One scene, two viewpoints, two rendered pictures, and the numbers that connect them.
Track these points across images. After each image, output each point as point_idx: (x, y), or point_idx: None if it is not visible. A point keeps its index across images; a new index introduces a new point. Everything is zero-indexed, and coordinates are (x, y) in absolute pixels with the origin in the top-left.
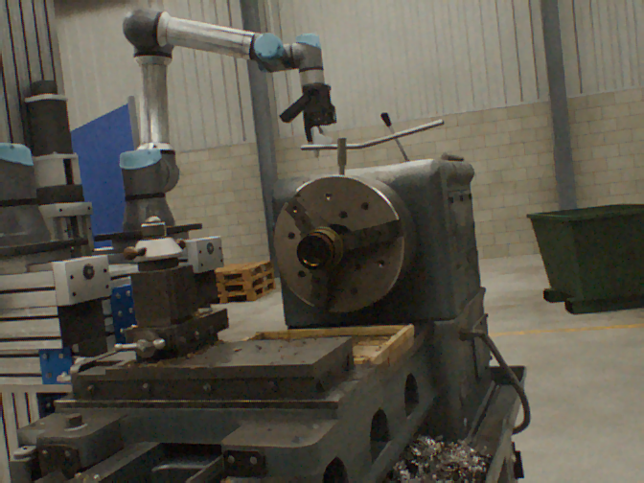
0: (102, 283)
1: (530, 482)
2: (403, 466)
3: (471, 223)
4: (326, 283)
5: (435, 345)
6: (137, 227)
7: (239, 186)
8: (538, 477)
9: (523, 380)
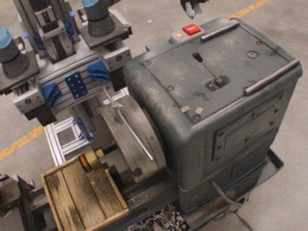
0: (37, 102)
1: (300, 158)
2: None
3: (270, 114)
4: None
5: (177, 189)
6: (89, 34)
7: None
8: (306, 157)
9: (263, 182)
